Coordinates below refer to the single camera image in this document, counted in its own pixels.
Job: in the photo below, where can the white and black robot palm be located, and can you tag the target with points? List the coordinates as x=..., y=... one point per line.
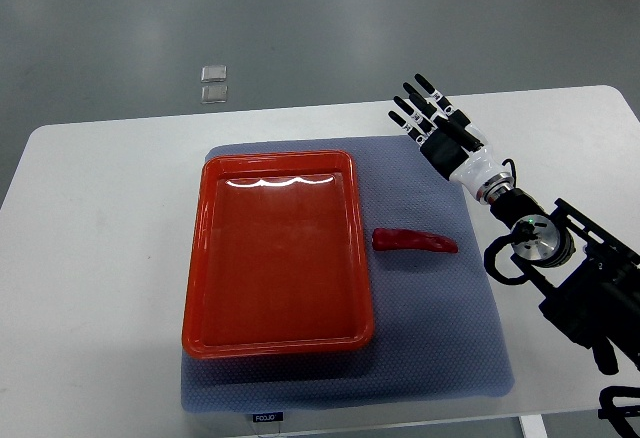
x=453, y=146

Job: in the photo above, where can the red chili pepper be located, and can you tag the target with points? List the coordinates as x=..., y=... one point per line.
x=386, y=239

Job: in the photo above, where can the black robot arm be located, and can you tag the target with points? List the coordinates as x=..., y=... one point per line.
x=588, y=278

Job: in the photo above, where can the red plastic tray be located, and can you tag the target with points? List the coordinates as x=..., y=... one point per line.
x=278, y=263

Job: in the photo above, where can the lower silver floor plate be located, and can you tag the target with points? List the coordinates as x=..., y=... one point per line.
x=213, y=94

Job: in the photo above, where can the blue-grey mesh mat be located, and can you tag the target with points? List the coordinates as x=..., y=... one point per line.
x=437, y=332

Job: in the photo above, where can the white table leg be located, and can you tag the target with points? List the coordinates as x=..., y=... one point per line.
x=532, y=426

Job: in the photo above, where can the black mat label tag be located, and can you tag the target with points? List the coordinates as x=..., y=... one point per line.
x=268, y=417

